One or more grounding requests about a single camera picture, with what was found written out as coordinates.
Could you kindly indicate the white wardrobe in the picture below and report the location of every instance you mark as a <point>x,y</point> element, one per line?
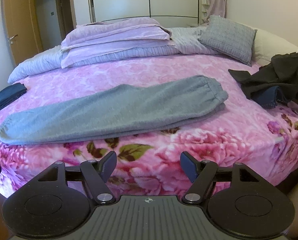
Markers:
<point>169,13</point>

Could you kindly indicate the hanging pink robe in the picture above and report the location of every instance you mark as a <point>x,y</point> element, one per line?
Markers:
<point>217,8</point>

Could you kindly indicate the grey sweatpants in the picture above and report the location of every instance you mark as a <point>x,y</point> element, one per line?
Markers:
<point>121,111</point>

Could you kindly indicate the blue jeans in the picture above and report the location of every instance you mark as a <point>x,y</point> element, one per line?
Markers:
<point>269,98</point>

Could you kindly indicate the folded navy garment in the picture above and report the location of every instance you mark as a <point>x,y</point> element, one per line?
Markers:
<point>11,94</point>

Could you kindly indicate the wooden door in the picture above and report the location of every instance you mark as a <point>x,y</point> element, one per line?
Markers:
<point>22,29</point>

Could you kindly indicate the cream padded headboard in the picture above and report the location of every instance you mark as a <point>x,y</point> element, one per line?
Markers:
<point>266,45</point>

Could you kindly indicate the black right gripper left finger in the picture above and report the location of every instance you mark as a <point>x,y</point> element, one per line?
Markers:
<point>59,203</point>

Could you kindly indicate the grey striped pillow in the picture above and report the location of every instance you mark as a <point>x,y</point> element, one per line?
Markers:
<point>229,38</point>

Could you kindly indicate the black garment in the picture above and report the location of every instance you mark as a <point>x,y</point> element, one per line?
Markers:
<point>281,72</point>

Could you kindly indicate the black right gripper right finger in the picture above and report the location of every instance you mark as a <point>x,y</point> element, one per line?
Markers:
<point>236,200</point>

